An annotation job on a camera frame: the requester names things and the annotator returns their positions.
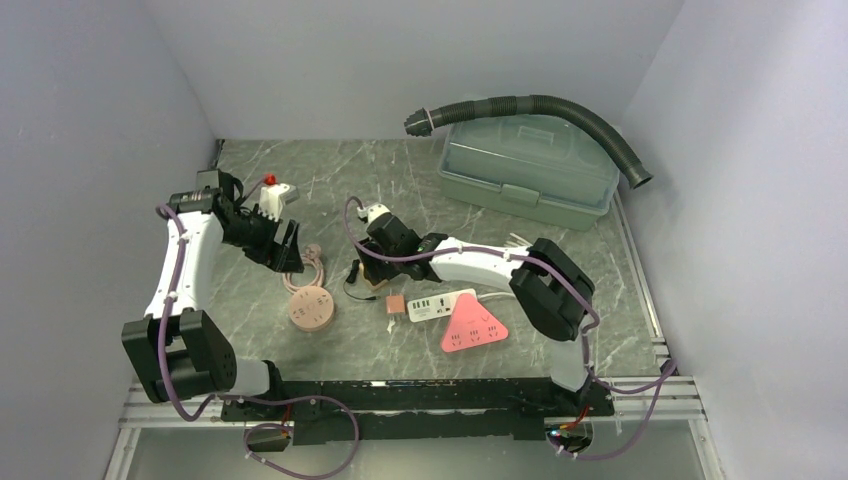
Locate white power strip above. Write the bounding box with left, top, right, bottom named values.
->
left=406, top=288, right=477, bottom=323

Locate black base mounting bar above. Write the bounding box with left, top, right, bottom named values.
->
left=220, top=377, right=614, bottom=446

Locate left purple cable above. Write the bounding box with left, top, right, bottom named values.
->
left=155, top=177, right=362, bottom=480

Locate pink coiled socket cable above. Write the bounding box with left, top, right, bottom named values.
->
left=282, top=243, right=327, bottom=297

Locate aluminium frame rail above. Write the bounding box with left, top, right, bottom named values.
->
left=119, top=376, right=707, bottom=429

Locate tan cube socket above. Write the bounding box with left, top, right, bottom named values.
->
left=363, top=278, right=389, bottom=292

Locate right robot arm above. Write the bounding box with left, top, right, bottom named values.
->
left=356, top=204, right=595, bottom=415

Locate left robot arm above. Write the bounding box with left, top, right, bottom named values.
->
left=121, top=169, right=304, bottom=420

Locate round pink power socket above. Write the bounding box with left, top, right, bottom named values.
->
left=288, top=286, right=336, bottom=332

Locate salmon cube plug adapter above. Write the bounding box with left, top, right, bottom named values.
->
left=385, top=294, right=406, bottom=334

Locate white power strip cable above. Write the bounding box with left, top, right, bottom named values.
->
left=473, top=231, right=535, bottom=303

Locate green plastic storage box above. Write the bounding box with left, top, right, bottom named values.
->
left=438, top=115, right=620, bottom=231

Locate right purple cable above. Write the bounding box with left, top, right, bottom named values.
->
left=342, top=195, right=680, bottom=463

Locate pink triangular power strip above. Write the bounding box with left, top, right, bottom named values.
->
left=440, top=294, right=509, bottom=353

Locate black corrugated hose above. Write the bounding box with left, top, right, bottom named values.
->
left=404, top=93, right=655, bottom=191

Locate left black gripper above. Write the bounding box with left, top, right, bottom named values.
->
left=221, top=204, right=304, bottom=273

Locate purple cable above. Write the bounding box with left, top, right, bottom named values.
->
left=342, top=195, right=680, bottom=463
left=155, top=177, right=362, bottom=480

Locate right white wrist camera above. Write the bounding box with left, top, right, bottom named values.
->
left=357, top=203, right=391, bottom=225

